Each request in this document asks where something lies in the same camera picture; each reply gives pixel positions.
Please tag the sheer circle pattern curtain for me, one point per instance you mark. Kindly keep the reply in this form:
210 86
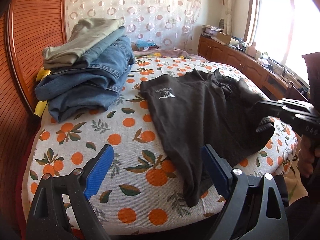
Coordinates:
167 23

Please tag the wooden sideboard cabinet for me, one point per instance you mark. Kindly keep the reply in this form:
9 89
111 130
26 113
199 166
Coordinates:
269 82

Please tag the stack of papers books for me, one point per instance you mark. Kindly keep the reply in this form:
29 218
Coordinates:
211 31

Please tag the dark blue folded jeans bottom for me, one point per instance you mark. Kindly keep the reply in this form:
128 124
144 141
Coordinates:
87 96

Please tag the yellow Pikachu plush toy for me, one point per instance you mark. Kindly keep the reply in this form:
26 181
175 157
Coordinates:
42 78

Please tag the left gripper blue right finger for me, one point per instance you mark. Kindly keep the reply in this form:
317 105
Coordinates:
219 171

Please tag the light blue folded jeans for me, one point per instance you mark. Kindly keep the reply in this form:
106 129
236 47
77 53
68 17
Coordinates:
93 53

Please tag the blue folded jeans middle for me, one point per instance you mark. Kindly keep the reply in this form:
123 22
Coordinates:
113 60

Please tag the blue item box on bed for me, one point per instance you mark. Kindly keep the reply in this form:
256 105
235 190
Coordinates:
145 45

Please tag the khaki folded pants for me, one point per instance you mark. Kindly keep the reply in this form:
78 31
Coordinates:
86 33

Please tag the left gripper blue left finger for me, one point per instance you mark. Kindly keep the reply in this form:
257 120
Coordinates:
96 169

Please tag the cardboard box on cabinet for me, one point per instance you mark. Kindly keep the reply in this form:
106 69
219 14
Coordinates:
224 37

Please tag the person's right hand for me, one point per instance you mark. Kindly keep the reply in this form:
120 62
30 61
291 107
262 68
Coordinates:
306 157

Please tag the wooden slatted wardrobe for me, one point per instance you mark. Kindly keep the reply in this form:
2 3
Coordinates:
27 27

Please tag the window with wooden frame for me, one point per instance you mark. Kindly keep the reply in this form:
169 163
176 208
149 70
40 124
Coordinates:
286 30

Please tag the black pants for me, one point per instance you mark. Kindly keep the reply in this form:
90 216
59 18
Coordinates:
199 109

